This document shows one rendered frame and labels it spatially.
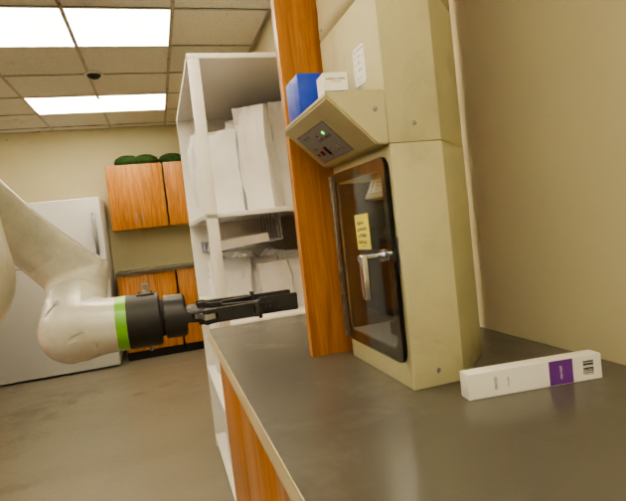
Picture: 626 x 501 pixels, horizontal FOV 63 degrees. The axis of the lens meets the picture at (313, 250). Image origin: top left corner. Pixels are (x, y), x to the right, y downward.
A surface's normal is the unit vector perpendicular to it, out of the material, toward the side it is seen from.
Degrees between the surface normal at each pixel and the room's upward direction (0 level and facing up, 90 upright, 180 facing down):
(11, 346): 90
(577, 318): 90
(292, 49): 90
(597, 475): 0
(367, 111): 90
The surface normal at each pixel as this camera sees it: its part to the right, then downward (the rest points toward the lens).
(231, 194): -0.12, 0.11
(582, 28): -0.95, 0.12
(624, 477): -0.11, -0.99
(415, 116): 0.29, 0.02
